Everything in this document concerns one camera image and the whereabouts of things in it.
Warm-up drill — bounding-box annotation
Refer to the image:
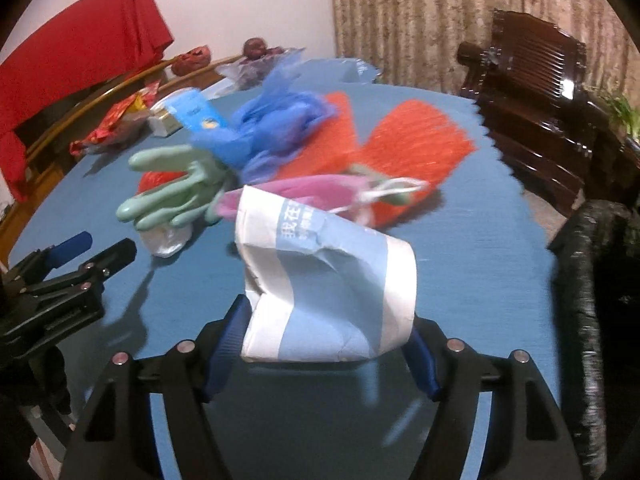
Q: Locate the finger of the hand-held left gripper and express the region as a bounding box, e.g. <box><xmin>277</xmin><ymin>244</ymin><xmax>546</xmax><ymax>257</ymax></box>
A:
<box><xmin>10</xmin><ymin>231</ymin><xmax>94</xmax><ymax>281</ymax></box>
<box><xmin>25</xmin><ymin>238</ymin><xmax>138</xmax><ymax>306</ymax></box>

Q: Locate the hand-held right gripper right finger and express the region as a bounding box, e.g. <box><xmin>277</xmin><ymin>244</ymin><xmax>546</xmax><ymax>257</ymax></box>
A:
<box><xmin>402</xmin><ymin>315</ymin><xmax>586</xmax><ymax>480</ymax></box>

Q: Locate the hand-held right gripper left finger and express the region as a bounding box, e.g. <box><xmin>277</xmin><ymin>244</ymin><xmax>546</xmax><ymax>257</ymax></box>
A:
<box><xmin>62</xmin><ymin>294</ymin><xmax>253</xmax><ymax>480</ymax></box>

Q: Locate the green rubber glove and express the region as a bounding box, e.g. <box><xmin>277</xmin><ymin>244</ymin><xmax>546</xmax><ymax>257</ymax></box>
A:
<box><xmin>115</xmin><ymin>144</ymin><xmax>236</xmax><ymax>233</ymax></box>

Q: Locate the crushed white blue paper cup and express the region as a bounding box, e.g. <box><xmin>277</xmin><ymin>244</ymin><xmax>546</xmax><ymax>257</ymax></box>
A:
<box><xmin>235</xmin><ymin>185</ymin><xmax>418</xmax><ymax>363</ymax></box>

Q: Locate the black trash bag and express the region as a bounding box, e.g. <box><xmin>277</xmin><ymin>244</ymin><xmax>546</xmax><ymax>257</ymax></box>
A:
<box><xmin>547</xmin><ymin>199</ymin><xmax>640</xmax><ymax>480</ymax></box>

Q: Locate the clear plastic bag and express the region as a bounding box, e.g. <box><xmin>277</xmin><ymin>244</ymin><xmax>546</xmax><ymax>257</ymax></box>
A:
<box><xmin>140</xmin><ymin>225</ymin><xmax>188</xmax><ymax>259</ymax></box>

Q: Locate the red plastic bag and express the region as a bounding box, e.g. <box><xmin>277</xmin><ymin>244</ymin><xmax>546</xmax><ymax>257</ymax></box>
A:
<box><xmin>137</xmin><ymin>170</ymin><xmax>191</xmax><ymax>193</ymax></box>

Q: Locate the red patterned packaging bag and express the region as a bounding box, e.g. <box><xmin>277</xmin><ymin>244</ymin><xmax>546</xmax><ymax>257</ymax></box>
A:
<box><xmin>70</xmin><ymin>82</ymin><xmax>161</xmax><ymax>156</ymax></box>

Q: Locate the grey plastic bag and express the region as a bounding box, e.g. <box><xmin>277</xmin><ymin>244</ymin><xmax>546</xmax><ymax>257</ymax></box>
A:
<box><xmin>102</xmin><ymin>112</ymin><xmax>151</xmax><ymax>151</ymax></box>

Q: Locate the beige tissue box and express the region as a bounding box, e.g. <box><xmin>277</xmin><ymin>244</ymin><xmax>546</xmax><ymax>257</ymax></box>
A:
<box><xmin>147</xmin><ymin>107</ymin><xmax>183</xmax><ymax>138</ymax></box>

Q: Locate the curved wooden chair backrest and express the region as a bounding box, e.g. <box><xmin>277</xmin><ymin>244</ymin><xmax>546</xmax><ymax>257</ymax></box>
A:
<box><xmin>0</xmin><ymin>54</ymin><xmax>241</xmax><ymax>261</ymax></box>

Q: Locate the blue white packet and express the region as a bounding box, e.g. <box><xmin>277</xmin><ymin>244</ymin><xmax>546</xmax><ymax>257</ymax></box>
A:
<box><xmin>162</xmin><ymin>91</ymin><xmax>233</xmax><ymax>133</ymax></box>

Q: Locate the red hanging cloth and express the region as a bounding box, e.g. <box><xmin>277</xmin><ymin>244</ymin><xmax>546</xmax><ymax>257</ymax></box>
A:
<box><xmin>0</xmin><ymin>0</ymin><xmax>176</xmax><ymax>201</ymax></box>

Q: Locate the blue plastic bag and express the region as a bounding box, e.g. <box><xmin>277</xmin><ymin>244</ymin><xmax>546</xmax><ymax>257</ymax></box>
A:
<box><xmin>192</xmin><ymin>57</ymin><xmax>341</xmax><ymax>186</ymax></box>

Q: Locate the orange knitted hat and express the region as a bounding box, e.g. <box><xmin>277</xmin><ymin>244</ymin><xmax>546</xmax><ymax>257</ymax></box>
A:
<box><xmin>280</xmin><ymin>91</ymin><xmax>476</xmax><ymax>226</ymax></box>

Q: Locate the red crumpled bag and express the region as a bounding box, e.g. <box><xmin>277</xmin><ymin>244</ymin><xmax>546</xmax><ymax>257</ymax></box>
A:
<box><xmin>171</xmin><ymin>45</ymin><xmax>212</xmax><ymax>76</ymax></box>

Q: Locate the glass fruit bowl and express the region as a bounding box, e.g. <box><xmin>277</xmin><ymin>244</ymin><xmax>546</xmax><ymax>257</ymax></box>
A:
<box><xmin>220</xmin><ymin>49</ymin><xmax>306</xmax><ymax>92</ymax></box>

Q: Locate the dark carved wooden chair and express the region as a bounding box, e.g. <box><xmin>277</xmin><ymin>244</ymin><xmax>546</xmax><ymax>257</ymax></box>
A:
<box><xmin>457</xmin><ymin>8</ymin><xmax>640</xmax><ymax>218</ymax></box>

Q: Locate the green potted plant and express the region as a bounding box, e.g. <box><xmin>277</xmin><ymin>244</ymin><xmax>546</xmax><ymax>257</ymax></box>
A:
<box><xmin>590</xmin><ymin>87</ymin><xmax>640</xmax><ymax>141</ymax></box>

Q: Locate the beige patterned curtain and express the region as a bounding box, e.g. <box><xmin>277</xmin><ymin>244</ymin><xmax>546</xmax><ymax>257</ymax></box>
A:
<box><xmin>330</xmin><ymin>0</ymin><xmax>640</xmax><ymax>126</ymax></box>

